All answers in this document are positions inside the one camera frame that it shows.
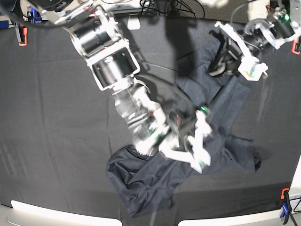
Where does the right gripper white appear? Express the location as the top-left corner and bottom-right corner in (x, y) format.
(150, 105), (214, 165)

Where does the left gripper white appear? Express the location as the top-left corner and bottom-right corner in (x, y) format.
(208, 21), (259, 77)

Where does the black t-shirt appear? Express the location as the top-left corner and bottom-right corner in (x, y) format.
(107, 39), (261, 218)

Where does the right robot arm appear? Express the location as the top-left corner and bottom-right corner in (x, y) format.
(31, 0), (212, 168)

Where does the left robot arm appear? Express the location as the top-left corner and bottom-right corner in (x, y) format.
(208, 0), (301, 81)

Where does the orange clamp top right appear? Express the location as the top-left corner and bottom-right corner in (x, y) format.
(291, 36), (301, 55)

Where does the white tab on table edge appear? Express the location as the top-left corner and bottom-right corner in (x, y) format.
(127, 14), (141, 31)

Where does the black table cover cloth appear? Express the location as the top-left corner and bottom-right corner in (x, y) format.
(0, 29), (301, 226)

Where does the orange blue clamp bottom right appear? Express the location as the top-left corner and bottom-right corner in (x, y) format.
(280, 187), (298, 226)

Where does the blue clamp top left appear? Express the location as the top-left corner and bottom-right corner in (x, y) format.
(26, 4), (42, 24)

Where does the orange clamp top left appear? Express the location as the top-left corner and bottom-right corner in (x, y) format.
(14, 22), (28, 46)

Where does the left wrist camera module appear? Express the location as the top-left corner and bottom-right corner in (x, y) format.
(238, 59), (268, 81)

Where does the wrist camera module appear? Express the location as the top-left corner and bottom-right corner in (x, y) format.
(238, 59), (268, 81)
(190, 155), (211, 174)

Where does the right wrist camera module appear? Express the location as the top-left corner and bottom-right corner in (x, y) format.
(190, 155), (211, 174)

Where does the black cable bundle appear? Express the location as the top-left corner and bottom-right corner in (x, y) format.
(138, 0), (205, 18)

